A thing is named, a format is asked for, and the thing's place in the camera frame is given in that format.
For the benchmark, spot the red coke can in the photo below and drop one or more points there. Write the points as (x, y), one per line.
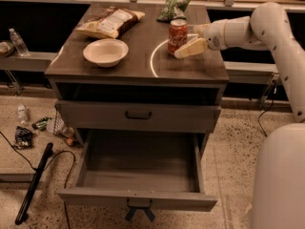
(178, 33)

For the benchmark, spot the brown white chip bag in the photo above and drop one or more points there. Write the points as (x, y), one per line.
(110, 23)

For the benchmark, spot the black bar on floor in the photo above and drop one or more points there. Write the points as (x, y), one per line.
(22, 214)

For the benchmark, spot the small water bottle on floor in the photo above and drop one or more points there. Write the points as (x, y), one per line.
(22, 114)

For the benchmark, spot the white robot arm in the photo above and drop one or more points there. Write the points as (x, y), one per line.
(279, 181)

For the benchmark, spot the clear water bottle on ledge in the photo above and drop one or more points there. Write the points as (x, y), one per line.
(18, 43)

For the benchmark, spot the clear item beside cabinet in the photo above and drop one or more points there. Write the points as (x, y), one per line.
(57, 126)

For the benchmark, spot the green snack bag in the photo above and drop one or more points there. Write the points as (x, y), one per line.
(173, 9)

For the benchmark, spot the closed grey top drawer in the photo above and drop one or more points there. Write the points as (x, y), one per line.
(138, 117)

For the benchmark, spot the dark blue snack bag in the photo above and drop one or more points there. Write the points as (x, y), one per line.
(23, 138)

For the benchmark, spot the white bowl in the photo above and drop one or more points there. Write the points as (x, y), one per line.
(106, 53)

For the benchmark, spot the object on left ledge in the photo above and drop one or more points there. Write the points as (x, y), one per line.
(6, 48)

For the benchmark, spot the green can on floor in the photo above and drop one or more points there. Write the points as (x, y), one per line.
(41, 124)

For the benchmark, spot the open grey middle drawer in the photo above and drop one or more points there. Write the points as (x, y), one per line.
(145, 171)

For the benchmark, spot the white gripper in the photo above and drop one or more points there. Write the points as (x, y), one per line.
(214, 34)

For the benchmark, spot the grey drawer cabinet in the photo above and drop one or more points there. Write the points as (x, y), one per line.
(148, 74)

